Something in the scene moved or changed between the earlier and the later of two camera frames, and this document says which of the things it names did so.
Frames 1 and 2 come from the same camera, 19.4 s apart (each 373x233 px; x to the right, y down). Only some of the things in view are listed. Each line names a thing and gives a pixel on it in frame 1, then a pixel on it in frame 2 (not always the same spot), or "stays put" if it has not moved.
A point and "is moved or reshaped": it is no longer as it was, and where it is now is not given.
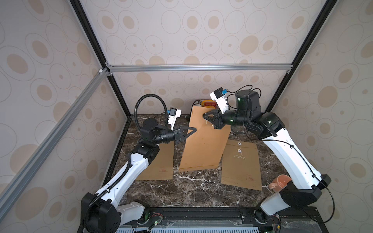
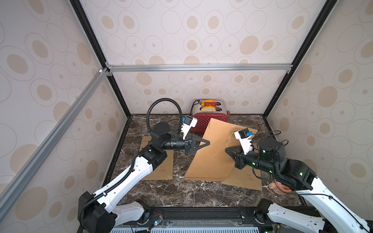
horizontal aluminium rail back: x=199 y=67 stays put
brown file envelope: x=204 y=148 is moved or reshaped
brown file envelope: x=161 y=167 stays put
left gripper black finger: x=183 y=131 to x=195 y=142
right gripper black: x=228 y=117 to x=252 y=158
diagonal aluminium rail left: x=19 y=182 stays put
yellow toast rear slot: x=203 y=102 stays put
